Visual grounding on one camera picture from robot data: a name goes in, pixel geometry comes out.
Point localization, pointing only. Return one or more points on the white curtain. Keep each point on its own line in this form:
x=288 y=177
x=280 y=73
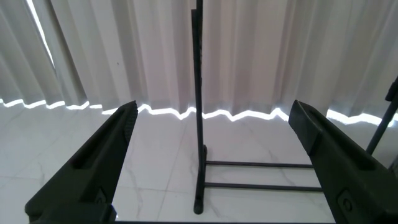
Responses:
x=264 y=56

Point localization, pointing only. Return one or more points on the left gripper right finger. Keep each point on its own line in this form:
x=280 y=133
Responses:
x=373 y=193

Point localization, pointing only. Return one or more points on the black clothes rack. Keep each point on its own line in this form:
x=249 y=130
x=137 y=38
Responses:
x=199 y=93

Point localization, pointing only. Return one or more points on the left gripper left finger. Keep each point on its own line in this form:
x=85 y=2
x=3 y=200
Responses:
x=62 y=199

